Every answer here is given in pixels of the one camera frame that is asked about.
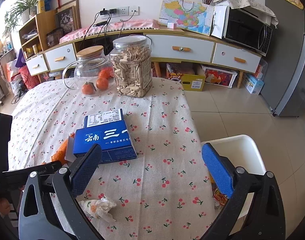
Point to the pink cloth cover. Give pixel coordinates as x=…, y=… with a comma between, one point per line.
x=116, y=26

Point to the red snack bag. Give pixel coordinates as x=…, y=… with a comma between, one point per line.
x=220, y=199

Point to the orange peel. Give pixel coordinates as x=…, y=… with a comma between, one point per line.
x=61, y=151

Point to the orange tangerine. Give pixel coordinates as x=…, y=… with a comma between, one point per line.
x=88, y=88
x=102, y=83
x=106, y=73

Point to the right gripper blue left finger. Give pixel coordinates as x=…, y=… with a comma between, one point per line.
x=83, y=168

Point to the orange tangerine front left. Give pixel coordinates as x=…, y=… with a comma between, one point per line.
x=88, y=88

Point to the white plastic trash bin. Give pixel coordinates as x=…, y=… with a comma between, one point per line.
x=242, y=151

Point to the wooden open shelf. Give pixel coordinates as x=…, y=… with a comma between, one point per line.
x=33, y=33

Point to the cherry print tablecloth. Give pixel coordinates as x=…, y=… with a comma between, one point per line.
x=164, y=193

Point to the blue rectangular box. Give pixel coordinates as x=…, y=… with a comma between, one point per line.
x=110, y=132

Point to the blue white carton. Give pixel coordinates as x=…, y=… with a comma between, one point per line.
x=252, y=84

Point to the crumpled white tissue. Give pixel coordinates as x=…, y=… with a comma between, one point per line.
x=98, y=208

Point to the floral cloth on microwave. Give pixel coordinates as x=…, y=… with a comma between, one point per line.
x=239, y=4

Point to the green potted plant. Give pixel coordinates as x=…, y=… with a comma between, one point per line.
x=12, y=16

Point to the orange tangerine front right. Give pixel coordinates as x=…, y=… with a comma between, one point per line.
x=102, y=83

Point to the black microwave oven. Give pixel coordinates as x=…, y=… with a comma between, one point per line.
x=241, y=27

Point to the framed cat picture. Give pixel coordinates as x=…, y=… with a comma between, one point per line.
x=67, y=17

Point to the white wooden tv cabinet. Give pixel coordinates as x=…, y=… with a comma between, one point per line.
x=167, y=45

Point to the white red gift box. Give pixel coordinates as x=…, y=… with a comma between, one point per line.
x=219, y=76

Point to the glass jar with wooden lid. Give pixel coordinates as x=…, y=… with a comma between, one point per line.
x=86, y=68

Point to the grey refrigerator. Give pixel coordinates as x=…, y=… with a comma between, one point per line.
x=284, y=81

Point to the colourful map board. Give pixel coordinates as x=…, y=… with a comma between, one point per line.
x=188, y=15

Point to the small white pink box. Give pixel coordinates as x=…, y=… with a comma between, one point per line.
x=171, y=25

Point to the orange tangerine back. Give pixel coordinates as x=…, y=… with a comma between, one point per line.
x=106, y=73

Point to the yellow cardboard box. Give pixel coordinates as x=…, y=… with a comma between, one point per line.
x=190, y=75

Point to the clear jar of biscuits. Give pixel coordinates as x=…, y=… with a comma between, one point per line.
x=132, y=65

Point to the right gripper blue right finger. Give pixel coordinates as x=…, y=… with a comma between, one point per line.
x=220, y=169

